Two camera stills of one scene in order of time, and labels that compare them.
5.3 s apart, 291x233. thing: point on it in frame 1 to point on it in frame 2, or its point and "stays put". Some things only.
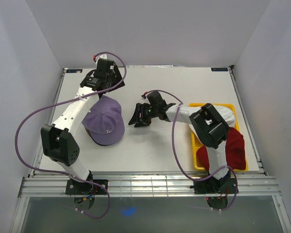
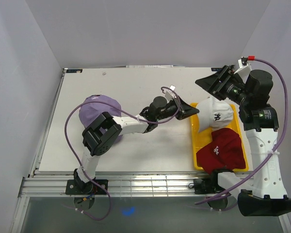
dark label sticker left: x=74 y=71 stays put
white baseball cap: x=192 y=127 to x=214 y=113
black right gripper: x=139 y=109 to x=210 y=83
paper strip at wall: x=149 y=66 stays put
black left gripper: x=118 y=77 to x=183 y=109
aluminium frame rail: x=147 y=185 stays put
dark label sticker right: x=219 y=69 stays put
